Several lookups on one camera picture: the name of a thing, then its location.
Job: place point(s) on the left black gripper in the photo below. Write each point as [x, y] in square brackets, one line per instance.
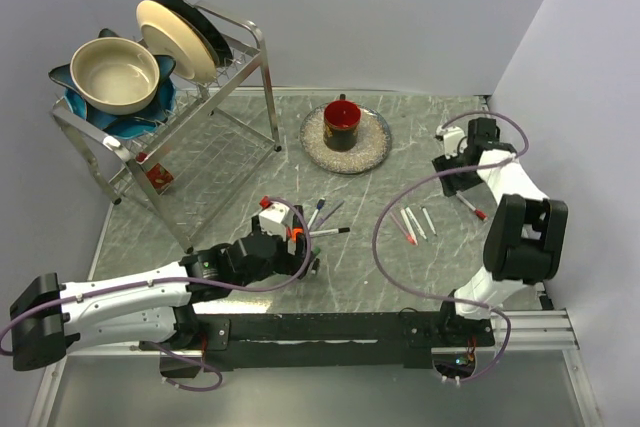
[290, 263]

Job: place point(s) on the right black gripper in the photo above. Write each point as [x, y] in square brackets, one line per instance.
[458, 184]

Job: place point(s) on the red cap white marker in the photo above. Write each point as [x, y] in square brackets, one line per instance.
[476, 211]

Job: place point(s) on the white pen pink tip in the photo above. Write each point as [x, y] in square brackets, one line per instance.
[401, 227]

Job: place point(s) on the pink cap white pen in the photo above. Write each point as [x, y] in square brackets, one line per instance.
[409, 227]

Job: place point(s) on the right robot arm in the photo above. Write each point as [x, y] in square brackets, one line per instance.
[525, 240]

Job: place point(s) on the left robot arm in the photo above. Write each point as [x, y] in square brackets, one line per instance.
[51, 319]

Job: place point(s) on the purple pen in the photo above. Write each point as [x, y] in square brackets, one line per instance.
[329, 214]

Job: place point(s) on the orange cap black highlighter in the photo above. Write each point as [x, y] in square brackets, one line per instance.
[298, 224]

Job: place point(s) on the speckled grey plate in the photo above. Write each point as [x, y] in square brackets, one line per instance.
[373, 143]

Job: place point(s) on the steel dish rack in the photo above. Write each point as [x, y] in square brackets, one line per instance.
[180, 122]

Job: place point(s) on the black red mug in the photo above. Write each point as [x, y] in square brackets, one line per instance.
[341, 119]

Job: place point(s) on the red sticker tag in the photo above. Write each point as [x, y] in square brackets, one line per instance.
[159, 177]

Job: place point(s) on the blue star-shaped dish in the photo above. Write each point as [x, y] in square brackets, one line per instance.
[125, 127]

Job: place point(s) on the black plate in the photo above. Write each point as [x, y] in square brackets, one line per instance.
[223, 53]

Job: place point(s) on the beige ceramic bowl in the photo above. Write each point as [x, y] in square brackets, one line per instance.
[115, 75]

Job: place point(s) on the cream plate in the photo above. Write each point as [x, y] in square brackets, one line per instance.
[165, 33]

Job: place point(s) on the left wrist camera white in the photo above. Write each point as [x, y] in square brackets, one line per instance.
[275, 218]

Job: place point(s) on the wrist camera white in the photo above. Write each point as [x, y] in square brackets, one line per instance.
[454, 140]
[275, 218]

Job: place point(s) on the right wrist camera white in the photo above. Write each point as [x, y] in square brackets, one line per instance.
[454, 140]

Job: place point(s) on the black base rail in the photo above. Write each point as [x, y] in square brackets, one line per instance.
[248, 341]

